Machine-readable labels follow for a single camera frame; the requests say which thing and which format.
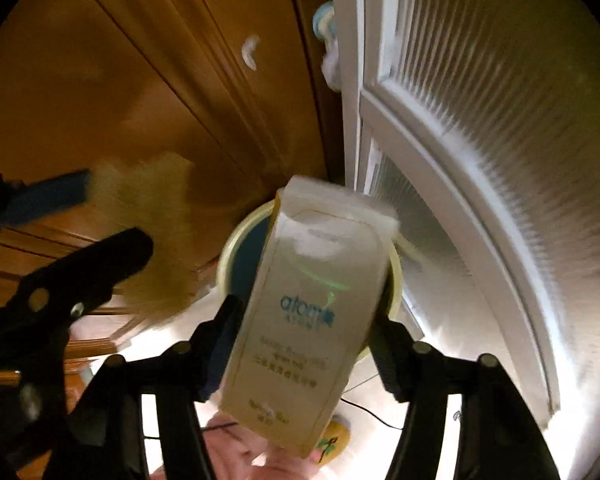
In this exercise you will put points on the light blue plastic object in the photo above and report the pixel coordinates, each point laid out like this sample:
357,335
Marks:
325,17

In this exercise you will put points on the yellow and white box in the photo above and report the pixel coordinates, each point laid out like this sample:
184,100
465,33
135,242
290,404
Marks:
305,310

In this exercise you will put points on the brown wooden cabinet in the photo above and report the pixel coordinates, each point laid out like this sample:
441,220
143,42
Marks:
129,60

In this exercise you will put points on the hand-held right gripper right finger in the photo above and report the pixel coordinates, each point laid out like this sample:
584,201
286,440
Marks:
387,340

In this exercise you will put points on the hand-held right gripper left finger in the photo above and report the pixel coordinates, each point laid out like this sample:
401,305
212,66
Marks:
219,330

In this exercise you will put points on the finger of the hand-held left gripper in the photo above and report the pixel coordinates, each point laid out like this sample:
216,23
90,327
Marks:
89,270
44,200

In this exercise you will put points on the clear cabinet knob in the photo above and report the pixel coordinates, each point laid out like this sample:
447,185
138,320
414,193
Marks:
249,55

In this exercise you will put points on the round trash bin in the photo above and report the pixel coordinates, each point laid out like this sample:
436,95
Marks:
245,260

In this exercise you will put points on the white fluffy object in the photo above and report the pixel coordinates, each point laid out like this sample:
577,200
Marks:
332,67

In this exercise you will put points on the yellow slipper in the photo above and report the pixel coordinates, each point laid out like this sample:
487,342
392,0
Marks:
335,440

